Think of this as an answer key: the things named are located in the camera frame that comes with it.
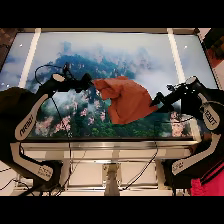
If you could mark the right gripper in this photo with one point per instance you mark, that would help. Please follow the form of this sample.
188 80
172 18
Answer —
159 99

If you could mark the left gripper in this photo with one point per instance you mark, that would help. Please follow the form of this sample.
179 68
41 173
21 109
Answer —
84 83

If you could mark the orange garment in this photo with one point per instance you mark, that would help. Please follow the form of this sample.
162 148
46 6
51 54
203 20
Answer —
128 100

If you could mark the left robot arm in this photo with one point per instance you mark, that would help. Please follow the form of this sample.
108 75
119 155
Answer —
29 120

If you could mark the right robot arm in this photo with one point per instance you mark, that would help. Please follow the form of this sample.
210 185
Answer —
207 116

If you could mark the heap of clothes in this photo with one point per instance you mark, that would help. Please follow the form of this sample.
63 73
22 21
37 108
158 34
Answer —
215 43

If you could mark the red garment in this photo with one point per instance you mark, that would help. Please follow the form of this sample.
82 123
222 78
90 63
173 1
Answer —
209 183

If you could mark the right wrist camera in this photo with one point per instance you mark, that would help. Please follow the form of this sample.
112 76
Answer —
171 88

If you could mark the silver frame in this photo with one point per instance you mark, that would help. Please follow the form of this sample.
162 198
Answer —
113 145

